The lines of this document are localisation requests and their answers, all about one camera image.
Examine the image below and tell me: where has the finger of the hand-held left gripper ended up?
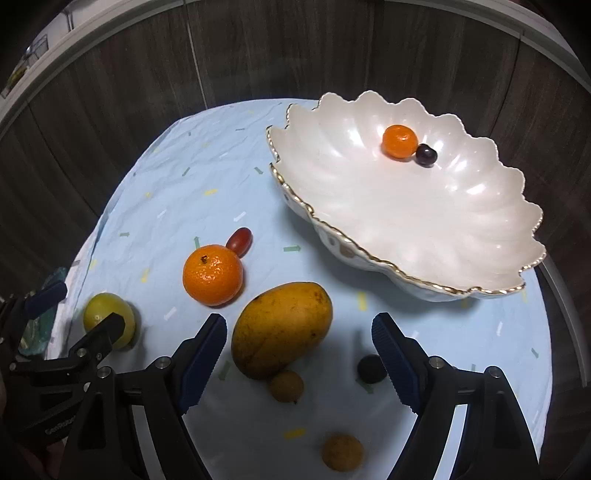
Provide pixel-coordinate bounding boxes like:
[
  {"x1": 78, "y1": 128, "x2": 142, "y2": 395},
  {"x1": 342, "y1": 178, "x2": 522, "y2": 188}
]
[
  {"x1": 0, "y1": 281, "x2": 68, "y2": 333},
  {"x1": 69, "y1": 313, "x2": 126, "y2": 365}
]

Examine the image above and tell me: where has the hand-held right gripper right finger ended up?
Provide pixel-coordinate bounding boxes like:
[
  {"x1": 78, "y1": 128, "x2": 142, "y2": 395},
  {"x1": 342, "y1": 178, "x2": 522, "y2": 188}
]
[{"x1": 372, "y1": 313, "x2": 541, "y2": 480}]

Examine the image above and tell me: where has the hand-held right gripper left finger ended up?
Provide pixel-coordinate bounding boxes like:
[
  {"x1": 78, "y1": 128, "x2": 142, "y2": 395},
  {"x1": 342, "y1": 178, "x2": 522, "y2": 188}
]
[{"x1": 65, "y1": 313, "x2": 228, "y2": 480}]

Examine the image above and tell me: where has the blueberry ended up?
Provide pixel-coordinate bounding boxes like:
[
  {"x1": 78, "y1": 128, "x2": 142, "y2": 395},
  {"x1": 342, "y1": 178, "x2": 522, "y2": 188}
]
[{"x1": 357, "y1": 354, "x2": 387, "y2": 384}]

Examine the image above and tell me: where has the yellow mango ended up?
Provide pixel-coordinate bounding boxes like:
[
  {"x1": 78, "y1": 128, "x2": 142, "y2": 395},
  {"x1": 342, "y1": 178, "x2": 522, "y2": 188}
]
[{"x1": 231, "y1": 281, "x2": 334, "y2": 380}]

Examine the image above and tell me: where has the large mandarin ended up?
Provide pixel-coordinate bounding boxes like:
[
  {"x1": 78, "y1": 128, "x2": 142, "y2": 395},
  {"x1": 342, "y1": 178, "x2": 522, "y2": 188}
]
[{"x1": 183, "y1": 244, "x2": 245, "y2": 306}]

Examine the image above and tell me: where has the brown longan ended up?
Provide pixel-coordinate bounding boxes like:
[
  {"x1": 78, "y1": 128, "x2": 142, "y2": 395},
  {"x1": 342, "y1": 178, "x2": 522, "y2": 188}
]
[
  {"x1": 270, "y1": 370, "x2": 305, "y2": 404},
  {"x1": 322, "y1": 433, "x2": 365, "y2": 472}
]

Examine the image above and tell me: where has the red grape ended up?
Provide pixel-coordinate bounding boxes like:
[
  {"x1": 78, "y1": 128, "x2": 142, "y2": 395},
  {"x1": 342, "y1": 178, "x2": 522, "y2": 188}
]
[{"x1": 225, "y1": 227, "x2": 253, "y2": 258}]

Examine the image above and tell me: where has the white scalloped gold-rimmed bowl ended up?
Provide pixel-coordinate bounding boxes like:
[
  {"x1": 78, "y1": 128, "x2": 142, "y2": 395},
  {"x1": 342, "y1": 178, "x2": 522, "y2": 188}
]
[{"x1": 266, "y1": 91, "x2": 547, "y2": 303}]

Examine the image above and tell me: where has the light blue patterned tablecloth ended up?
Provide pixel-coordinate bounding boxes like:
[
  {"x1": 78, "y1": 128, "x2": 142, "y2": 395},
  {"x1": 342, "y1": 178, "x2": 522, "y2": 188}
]
[{"x1": 44, "y1": 98, "x2": 555, "y2": 480}]

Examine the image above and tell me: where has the dark purple grape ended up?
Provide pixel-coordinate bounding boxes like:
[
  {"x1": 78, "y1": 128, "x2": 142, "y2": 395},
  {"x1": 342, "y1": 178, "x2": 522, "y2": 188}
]
[{"x1": 414, "y1": 143, "x2": 438, "y2": 168}]

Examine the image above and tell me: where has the small mandarin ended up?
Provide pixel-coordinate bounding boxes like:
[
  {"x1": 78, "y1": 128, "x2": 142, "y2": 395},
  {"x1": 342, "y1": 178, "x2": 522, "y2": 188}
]
[{"x1": 382, "y1": 124, "x2": 419, "y2": 158}]

